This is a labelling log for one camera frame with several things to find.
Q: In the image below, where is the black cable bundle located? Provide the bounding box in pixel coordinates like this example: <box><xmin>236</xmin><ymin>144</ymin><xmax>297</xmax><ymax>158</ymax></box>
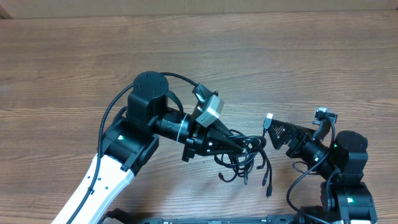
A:
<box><xmin>213</xmin><ymin>112</ymin><xmax>274</xmax><ymax>198</ymax></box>

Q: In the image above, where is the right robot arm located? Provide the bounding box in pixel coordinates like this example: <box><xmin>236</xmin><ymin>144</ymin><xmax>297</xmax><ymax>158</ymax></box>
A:
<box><xmin>264</xmin><ymin>116</ymin><xmax>377</xmax><ymax>223</ymax></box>

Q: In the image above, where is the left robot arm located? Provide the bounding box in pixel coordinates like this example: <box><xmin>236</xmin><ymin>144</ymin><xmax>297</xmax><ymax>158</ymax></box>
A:
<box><xmin>54</xmin><ymin>71</ymin><xmax>244</xmax><ymax>223</ymax></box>

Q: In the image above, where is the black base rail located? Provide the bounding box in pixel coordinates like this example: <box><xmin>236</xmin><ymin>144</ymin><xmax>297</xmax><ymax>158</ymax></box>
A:
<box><xmin>99</xmin><ymin>208</ymin><xmax>312</xmax><ymax>224</ymax></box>

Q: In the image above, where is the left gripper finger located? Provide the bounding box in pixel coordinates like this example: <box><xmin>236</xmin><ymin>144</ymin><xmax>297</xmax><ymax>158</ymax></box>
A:
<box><xmin>206</xmin><ymin>129</ymin><xmax>243</xmax><ymax>155</ymax></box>
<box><xmin>211</xmin><ymin>119</ymin><xmax>234</xmax><ymax>137</ymax></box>

